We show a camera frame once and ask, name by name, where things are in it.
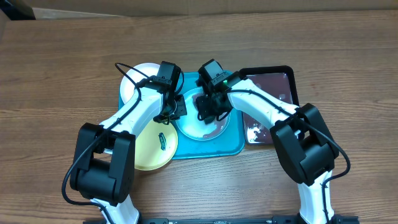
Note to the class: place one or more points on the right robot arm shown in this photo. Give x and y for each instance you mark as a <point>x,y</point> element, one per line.
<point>304,145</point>

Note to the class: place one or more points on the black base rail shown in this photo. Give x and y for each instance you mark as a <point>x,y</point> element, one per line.
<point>280,219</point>

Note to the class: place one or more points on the light blue plate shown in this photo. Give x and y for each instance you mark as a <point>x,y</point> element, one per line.
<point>195,129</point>

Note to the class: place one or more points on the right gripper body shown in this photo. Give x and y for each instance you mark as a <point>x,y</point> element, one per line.
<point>211,109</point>

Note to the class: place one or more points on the white plate with stain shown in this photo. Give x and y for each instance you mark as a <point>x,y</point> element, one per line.
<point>126,89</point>

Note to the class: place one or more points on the yellow plate with stain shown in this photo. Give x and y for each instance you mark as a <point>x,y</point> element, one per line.
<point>155,146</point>

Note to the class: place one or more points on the dark object top left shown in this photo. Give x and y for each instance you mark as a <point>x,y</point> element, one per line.
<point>17,10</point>

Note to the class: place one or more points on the black water tray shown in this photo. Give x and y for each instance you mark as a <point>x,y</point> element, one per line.
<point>277,81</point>

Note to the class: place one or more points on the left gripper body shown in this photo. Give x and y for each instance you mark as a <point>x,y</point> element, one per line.
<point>178,108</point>

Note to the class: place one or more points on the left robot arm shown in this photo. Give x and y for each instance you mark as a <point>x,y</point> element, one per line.
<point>103,164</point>

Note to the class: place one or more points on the teal plastic serving tray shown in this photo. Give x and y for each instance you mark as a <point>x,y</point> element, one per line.
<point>229,143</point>

